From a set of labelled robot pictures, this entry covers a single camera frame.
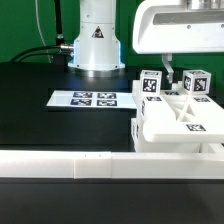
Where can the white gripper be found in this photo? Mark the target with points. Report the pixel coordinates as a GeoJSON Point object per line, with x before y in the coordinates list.
{"type": "Point", "coordinates": [178, 26]}

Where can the white tagged cube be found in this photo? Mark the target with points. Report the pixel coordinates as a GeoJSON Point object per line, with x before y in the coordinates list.
{"type": "Point", "coordinates": [150, 82]}
{"type": "Point", "coordinates": [196, 81]}

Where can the white chair back frame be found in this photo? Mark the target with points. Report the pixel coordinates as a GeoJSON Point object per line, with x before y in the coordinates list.
{"type": "Point", "coordinates": [180, 118]}

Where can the white chair seat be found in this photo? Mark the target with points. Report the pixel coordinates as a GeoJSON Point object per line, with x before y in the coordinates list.
{"type": "Point", "coordinates": [146, 141]}

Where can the black vertical pole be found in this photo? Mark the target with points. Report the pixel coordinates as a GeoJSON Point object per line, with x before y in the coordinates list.
{"type": "Point", "coordinates": [58, 21]}

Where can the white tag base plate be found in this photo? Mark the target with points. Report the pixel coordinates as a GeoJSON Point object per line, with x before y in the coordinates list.
{"type": "Point", "coordinates": [90, 99]}

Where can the white U-shaped fence frame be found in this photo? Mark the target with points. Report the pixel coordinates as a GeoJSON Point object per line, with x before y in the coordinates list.
{"type": "Point", "coordinates": [207, 164]}

